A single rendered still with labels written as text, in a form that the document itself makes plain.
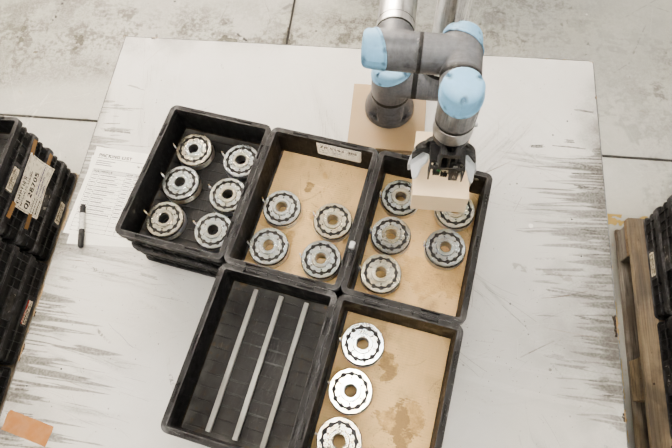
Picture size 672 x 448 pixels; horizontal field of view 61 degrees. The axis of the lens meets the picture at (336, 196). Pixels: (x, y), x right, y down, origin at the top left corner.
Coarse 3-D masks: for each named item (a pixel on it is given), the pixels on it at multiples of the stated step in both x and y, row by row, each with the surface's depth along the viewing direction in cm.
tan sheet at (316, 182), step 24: (288, 168) 160; (312, 168) 160; (336, 168) 159; (360, 168) 159; (312, 192) 157; (336, 192) 156; (360, 192) 156; (312, 216) 154; (288, 240) 151; (312, 240) 151; (288, 264) 148
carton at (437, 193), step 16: (416, 144) 127; (432, 176) 124; (464, 176) 123; (416, 192) 123; (432, 192) 122; (448, 192) 122; (464, 192) 122; (416, 208) 129; (432, 208) 128; (448, 208) 127; (464, 208) 126
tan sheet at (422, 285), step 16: (416, 224) 151; (432, 224) 151; (368, 240) 150; (416, 240) 149; (464, 240) 148; (368, 256) 148; (400, 256) 148; (416, 256) 147; (384, 272) 146; (416, 272) 146; (432, 272) 145; (448, 272) 145; (400, 288) 144; (416, 288) 144; (432, 288) 144; (448, 288) 143; (416, 304) 142; (432, 304) 142; (448, 304) 142
